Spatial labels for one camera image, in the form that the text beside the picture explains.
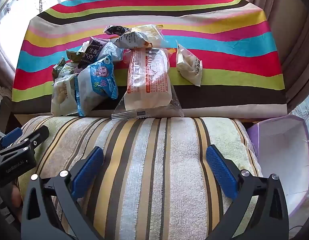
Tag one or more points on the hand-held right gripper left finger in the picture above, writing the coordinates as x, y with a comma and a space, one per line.
87, 172

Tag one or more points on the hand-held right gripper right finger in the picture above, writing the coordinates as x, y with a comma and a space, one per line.
222, 172

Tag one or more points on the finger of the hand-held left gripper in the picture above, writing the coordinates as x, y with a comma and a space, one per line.
10, 136
35, 136

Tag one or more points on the person's left hand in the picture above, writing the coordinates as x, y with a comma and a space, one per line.
16, 196

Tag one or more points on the white cookie packet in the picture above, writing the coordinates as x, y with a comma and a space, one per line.
60, 95

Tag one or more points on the purple white storage box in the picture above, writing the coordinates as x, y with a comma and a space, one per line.
282, 155

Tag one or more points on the beige striped towel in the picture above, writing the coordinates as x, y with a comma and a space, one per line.
157, 167

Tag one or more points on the green snack packet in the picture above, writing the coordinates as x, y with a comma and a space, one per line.
73, 56
62, 68

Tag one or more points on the grey shiny curtain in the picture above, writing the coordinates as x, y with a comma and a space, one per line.
4, 62

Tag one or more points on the blue cartoon snack packet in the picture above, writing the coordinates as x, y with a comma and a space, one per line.
99, 80

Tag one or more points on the black chocolate packet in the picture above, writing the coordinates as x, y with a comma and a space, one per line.
90, 52

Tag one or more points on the large clear bread packet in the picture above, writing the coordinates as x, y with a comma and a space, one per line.
147, 80

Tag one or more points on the clear rectangular cake packet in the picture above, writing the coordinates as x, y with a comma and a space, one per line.
188, 65

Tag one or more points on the silver snack packet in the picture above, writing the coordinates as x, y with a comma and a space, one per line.
110, 51

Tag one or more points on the colourful striped tablecloth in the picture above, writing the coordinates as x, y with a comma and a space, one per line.
219, 55

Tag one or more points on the small black candy packet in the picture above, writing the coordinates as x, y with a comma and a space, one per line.
114, 30

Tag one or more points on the white black-print snack packet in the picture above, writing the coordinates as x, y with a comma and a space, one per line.
130, 40

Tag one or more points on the clear orange-trim cake packet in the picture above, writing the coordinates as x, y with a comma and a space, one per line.
153, 33

